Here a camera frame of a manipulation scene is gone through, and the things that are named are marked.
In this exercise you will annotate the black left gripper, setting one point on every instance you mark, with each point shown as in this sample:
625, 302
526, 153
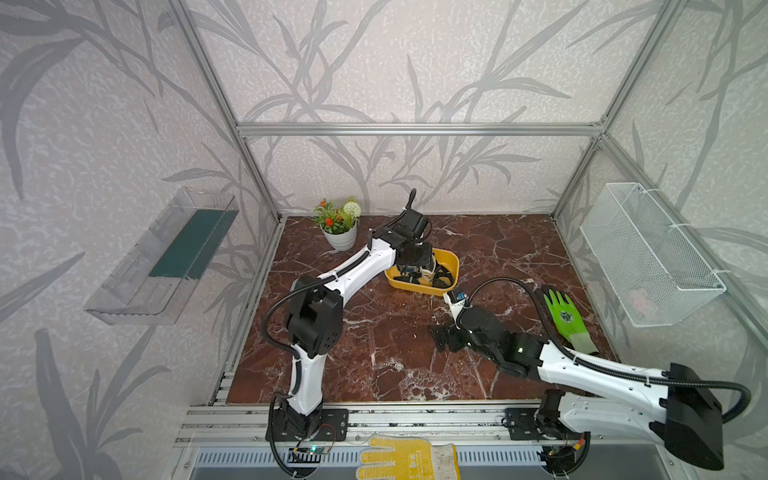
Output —
426, 259

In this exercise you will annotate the yellow plastic storage box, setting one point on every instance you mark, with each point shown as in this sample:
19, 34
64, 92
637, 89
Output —
443, 257

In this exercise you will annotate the chunky black sport watch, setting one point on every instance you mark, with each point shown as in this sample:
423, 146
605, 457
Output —
442, 277

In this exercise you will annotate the artificial green flower plant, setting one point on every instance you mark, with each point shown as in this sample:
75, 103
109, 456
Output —
336, 220

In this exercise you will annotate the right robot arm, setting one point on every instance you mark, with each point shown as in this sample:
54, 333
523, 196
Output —
590, 395

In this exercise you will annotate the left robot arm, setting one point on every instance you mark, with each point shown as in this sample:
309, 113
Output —
307, 322

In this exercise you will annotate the green sponge pad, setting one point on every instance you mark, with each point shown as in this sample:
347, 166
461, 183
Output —
191, 251

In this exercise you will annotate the white wire mesh basket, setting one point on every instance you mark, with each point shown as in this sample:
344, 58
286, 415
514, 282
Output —
655, 271

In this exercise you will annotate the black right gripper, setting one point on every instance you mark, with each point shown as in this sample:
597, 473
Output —
449, 333

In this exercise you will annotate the clear acrylic wall shelf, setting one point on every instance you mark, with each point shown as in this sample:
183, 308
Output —
156, 279

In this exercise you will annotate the white ribbed flower pot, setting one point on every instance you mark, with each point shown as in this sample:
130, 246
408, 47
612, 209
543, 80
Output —
342, 241

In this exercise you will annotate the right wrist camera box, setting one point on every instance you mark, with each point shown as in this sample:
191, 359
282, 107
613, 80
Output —
456, 302

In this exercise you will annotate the yellow knit work glove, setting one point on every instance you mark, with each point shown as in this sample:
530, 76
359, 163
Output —
408, 459

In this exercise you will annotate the green and black work glove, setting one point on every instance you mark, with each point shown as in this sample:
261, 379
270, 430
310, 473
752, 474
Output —
568, 320

